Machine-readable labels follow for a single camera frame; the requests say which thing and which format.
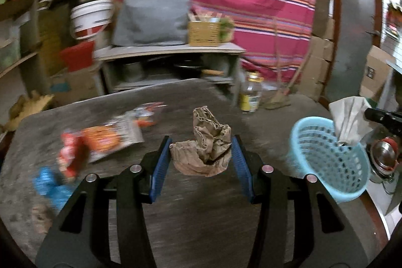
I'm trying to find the cardboard egg tray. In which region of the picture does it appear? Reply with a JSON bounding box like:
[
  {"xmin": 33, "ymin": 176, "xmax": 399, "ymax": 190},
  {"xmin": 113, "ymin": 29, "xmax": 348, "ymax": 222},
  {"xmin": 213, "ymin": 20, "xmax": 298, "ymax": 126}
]
[{"xmin": 9, "ymin": 90, "xmax": 54, "ymax": 127}]

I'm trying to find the wooden shelf unit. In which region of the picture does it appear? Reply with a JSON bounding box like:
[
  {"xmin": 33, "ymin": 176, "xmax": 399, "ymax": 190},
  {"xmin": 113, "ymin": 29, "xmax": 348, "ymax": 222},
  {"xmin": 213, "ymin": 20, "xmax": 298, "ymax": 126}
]
[{"xmin": 0, "ymin": 0, "xmax": 107, "ymax": 93}]

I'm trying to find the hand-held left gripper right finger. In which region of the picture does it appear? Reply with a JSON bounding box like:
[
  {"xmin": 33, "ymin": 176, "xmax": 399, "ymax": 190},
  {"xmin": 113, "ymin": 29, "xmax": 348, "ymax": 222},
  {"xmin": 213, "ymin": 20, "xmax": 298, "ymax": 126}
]
[{"xmin": 231, "ymin": 134, "xmax": 368, "ymax": 268}]

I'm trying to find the white paper bag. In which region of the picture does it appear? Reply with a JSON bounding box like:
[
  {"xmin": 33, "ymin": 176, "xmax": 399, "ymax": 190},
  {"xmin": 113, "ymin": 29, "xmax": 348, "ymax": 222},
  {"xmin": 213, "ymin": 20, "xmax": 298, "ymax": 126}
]
[{"xmin": 329, "ymin": 96, "xmax": 373, "ymax": 146}]

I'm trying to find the steel kettle with red rim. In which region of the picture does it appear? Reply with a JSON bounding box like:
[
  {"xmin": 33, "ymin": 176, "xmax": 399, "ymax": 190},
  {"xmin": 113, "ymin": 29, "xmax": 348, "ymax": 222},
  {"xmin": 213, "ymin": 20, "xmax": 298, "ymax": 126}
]
[{"xmin": 367, "ymin": 136, "xmax": 399, "ymax": 184}]

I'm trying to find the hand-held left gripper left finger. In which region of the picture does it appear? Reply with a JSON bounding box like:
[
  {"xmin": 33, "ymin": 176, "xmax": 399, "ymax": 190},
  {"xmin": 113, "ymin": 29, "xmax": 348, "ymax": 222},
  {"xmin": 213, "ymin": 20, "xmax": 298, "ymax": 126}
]
[{"xmin": 35, "ymin": 135, "xmax": 173, "ymax": 268}]

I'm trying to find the white red plastic bucket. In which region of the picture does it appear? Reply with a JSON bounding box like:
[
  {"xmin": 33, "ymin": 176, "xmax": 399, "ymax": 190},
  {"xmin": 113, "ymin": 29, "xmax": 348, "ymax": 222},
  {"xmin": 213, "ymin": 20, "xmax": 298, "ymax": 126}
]
[{"xmin": 71, "ymin": 0, "xmax": 114, "ymax": 41}]

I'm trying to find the yellow oil bottle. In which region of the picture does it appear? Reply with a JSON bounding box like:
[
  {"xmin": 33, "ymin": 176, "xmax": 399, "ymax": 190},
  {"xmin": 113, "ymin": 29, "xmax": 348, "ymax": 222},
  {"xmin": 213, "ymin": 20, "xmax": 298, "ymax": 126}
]
[{"xmin": 240, "ymin": 72, "xmax": 264, "ymax": 113}]

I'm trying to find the clear plastic container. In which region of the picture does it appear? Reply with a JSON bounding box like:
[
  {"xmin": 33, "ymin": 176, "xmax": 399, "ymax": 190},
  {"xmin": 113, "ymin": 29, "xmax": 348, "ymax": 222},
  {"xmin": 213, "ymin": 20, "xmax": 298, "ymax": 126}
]
[{"xmin": 0, "ymin": 42, "xmax": 19, "ymax": 68}]

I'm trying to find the stack of cardboard boxes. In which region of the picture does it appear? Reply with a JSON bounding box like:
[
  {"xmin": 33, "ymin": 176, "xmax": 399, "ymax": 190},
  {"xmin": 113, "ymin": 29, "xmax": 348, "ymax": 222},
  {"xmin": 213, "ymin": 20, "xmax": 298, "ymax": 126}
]
[{"xmin": 309, "ymin": 0, "xmax": 335, "ymax": 102}]

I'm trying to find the pan with wooden handle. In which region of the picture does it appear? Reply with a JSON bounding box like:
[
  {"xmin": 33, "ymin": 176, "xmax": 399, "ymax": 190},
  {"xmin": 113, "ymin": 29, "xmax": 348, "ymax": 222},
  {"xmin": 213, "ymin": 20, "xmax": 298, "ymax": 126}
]
[{"xmin": 174, "ymin": 59, "xmax": 225, "ymax": 77}]

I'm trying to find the broom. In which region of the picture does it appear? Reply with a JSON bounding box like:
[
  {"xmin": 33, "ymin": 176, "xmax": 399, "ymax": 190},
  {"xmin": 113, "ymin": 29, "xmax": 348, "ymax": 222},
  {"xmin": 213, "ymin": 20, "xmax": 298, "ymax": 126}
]
[{"xmin": 265, "ymin": 20, "xmax": 315, "ymax": 110}]

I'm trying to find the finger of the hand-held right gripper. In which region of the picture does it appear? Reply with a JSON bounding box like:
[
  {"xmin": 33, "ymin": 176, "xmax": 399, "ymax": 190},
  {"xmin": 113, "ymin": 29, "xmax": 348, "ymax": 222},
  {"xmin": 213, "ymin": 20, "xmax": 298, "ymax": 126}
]
[{"xmin": 364, "ymin": 108, "xmax": 402, "ymax": 137}]

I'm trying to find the cardboard box with black label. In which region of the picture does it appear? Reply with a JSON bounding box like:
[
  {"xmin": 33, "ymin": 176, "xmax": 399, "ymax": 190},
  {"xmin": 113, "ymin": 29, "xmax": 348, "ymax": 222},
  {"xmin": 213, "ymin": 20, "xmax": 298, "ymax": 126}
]
[{"xmin": 360, "ymin": 46, "xmax": 393, "ymax": 99}]

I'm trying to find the brown paper bag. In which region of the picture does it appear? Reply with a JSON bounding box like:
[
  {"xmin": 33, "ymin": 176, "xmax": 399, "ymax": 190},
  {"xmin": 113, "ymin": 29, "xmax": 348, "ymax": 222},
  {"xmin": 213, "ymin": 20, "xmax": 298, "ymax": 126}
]
[{"xmin": 170, "ymin": 107, "xmax": 232, "ymax": 177}]

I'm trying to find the brown cardboard box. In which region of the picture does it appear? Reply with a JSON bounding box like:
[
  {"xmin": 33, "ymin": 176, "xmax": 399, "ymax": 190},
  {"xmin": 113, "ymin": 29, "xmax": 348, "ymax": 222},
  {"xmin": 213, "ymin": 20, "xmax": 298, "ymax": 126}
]
[{"xmin": 50, "ymin": 67, "xmax": 101, "ymax": 105}]

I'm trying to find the orange snack wrapper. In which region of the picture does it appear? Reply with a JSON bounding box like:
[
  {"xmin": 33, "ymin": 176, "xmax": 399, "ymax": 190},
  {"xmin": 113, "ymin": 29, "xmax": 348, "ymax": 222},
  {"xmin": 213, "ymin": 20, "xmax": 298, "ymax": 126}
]
[{"xmin": 82, "ymin": 125, "xmax": 123, "ymax": 163}]

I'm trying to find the green leafy plant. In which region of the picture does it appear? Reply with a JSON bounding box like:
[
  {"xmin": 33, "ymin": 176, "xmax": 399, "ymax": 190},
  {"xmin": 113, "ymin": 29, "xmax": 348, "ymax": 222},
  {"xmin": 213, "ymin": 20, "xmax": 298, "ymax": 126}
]
[{"xmin": 219, "ymin": 17, "xmax": 234, "ymax": 42}]

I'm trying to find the light blue plastic basket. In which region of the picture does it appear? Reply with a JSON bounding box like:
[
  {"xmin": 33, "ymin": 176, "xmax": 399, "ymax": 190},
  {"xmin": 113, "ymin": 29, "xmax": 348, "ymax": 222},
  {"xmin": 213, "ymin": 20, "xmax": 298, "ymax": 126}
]
[{"xmin": 289, "ymin": 117, "xmax": 371, "ymax": 202}]

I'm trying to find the grey metal door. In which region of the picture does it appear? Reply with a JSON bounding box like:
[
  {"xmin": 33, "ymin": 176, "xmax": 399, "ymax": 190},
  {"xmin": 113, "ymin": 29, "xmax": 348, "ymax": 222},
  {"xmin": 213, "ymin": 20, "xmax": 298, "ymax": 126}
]
[{"xmin": 327, "ymin": 0, "xmax": 385, "ymax": 108}]

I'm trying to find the red orange wrapper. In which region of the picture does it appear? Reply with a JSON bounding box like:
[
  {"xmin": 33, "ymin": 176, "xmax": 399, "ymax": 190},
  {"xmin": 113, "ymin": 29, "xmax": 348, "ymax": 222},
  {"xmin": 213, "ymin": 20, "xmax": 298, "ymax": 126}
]
[{"xmin": 60, "ymin": 131, "xmax": 88, "ymax": 177}]

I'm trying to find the blue plastic wrapper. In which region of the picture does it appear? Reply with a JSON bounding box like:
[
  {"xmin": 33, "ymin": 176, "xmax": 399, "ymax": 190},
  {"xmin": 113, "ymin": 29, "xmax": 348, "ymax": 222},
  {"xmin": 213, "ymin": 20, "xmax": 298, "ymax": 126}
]
[{"xmin": 33, "ymin": 166, "xmax": 74, "ymax": 212}]

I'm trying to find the small wicker basket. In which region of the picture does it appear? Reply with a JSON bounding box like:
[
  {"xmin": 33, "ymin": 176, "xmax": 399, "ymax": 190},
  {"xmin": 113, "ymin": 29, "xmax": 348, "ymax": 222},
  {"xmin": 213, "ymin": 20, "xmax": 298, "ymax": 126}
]
[{"xmin": 188, "ymin": 21, "xmax": 220, "ymax": 47}]

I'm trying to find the red woven basket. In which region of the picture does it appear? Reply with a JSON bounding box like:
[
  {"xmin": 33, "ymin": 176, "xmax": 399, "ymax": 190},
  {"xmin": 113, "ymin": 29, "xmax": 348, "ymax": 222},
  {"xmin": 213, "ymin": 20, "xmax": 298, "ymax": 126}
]
[{"xmin": 60, "ymin": 41, "xmax": 95, "ymax": 72}]

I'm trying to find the low grey cabinet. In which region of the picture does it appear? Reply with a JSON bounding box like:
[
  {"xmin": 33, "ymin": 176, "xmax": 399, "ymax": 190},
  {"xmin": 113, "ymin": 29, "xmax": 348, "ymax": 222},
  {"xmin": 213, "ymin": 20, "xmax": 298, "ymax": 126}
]
[{"xmin": 96, "ymin": 42, "xmax": 247, "ymax": 105}]

